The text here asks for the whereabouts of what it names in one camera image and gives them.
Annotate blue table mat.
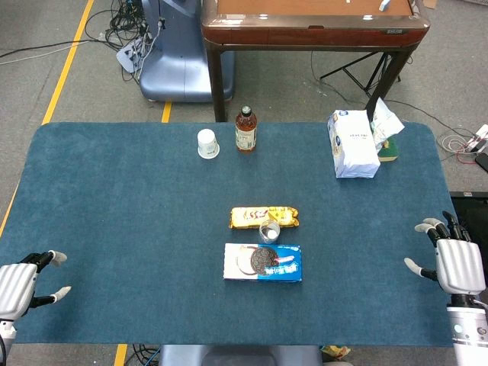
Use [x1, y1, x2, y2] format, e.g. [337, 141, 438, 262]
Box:
[0, 121, 468, 348]

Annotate brown mahjong table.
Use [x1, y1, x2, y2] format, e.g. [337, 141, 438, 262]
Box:
[201, 0, 431, 123]

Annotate power strip with red plugs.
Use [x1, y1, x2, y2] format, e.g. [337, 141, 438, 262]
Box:
[467, 124, 488, 153]

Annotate yellow biscuit pack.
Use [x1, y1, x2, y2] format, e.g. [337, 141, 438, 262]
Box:
[228, 206, 300, 230]

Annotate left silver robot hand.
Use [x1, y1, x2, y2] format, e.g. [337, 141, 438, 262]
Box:
[0, 250, 72, 321]

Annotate white power strip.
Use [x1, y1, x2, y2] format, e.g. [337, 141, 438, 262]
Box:
[116, 37, 148, 73]

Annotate blue Oreo cookie box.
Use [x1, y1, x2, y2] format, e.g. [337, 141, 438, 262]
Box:
[223, 242, 304, 284]

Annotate black cable bundle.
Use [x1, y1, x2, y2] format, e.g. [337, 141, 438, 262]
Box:
[83, 0, 153, 83]

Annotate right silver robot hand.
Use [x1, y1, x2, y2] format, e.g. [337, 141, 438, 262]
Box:
[403, 210, 487, 297]

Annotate black tripod stand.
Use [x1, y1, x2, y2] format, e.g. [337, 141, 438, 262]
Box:
[319, 51, 402, 96]

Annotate grey robot torso base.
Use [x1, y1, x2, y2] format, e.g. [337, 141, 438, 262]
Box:
[158, 345, 323, 366]

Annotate yellow crumpled wrapper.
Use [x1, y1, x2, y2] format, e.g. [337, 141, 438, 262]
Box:
[322, 345, 354, 361]

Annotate small clear glass cup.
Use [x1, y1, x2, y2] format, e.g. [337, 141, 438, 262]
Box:
[258, 220, 281, 246]

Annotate amber tea bottle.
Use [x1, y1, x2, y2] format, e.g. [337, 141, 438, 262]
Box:
[234, 105, 258, 155]

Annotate crumpled white plastic wrapper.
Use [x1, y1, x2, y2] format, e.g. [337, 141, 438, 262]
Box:
[368, 97, 405, 153]

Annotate white tissue pack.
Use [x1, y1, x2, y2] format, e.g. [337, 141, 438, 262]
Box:
[326, 109, 381, 179]

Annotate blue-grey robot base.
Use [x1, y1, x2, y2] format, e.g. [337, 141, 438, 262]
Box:
[139, 0, 236, 104]

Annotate white paper cup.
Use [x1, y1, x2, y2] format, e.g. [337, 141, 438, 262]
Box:
[197, 128, 222, 159]

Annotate black box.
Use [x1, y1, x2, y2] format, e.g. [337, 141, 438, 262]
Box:
[449, 191, 488, 268]

